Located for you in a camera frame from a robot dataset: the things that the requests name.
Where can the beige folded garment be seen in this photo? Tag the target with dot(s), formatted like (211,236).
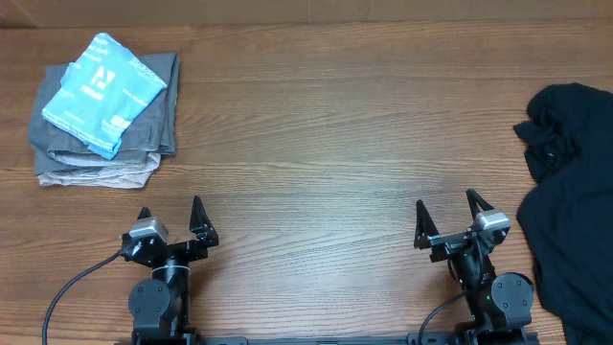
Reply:
(118,177)

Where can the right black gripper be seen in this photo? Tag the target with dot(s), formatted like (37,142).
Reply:
(426,236)

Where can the grey folded garment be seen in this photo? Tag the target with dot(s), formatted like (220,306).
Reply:
(149,136)

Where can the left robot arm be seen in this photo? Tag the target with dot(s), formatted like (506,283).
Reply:
(160,305)

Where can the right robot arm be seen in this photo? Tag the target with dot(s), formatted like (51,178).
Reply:
(499,304)

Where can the light blue folded garment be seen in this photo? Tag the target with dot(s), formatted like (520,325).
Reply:
(101,94)

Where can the black clothes pile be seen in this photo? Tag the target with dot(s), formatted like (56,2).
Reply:
(567,216)

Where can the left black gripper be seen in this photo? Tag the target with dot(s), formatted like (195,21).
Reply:
(203,230)

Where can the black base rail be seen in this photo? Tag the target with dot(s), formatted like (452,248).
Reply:
(409,339)

